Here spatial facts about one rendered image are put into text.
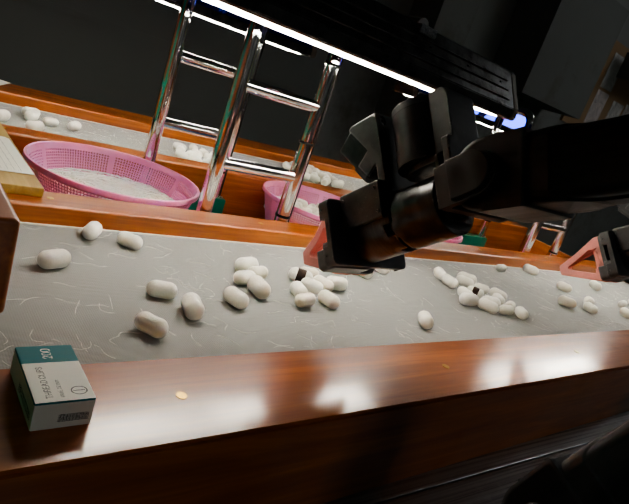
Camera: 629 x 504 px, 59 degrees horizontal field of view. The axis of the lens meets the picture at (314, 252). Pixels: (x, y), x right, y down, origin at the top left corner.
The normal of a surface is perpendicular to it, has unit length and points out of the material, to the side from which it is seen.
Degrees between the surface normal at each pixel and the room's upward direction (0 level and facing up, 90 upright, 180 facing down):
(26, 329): 0
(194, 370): 0
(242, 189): 90
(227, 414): 0
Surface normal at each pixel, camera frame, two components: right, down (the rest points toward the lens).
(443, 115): -0.82, -0.09
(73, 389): 0.32, -0.90
